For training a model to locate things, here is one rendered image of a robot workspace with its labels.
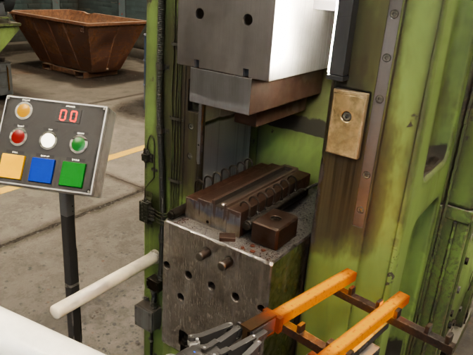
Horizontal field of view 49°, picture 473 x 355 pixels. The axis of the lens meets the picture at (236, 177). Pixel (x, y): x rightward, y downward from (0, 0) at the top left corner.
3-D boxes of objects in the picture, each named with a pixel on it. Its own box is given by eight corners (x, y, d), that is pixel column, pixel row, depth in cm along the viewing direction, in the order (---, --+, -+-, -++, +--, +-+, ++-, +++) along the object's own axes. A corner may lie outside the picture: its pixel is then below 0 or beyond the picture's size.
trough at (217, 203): (226, 209, 146) (226, 205, 145) (212, 204, 148) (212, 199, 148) (298, 171, 178) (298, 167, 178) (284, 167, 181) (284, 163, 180)
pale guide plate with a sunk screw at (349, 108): (356, 160, 132) (367, 94, 126) (324, 151, 136) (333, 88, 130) (360, 158, 133) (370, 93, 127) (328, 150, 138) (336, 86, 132)
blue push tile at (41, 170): (49, 183, 156) (54, 159, 157) (27, 180, 157) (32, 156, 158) (52, 184, 158) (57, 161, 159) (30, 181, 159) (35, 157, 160)
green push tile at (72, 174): (81, 188, 155) (85, 164, 156) (57, 184, 156) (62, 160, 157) (83, 189, 157) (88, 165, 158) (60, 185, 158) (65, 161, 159)
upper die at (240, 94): (248, 115, 133) (251, 79, 129) (188, 101, 143) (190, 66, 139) (321, 93, 165) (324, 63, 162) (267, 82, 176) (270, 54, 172)
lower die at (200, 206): (238, 237, 146) (241, 210, 143) (184, 216, 156) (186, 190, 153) (307, 194, 178) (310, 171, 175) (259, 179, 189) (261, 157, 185)
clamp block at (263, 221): (276, 251, 140) (278, 230, 137) (249, 241, 144) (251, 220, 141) (297, 236, 149) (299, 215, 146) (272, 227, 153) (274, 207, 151)
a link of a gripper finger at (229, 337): (204, 368, 93) (198, 365, 94) (241, 339, 102) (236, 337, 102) (205, 350, 92) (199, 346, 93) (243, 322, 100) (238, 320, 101)
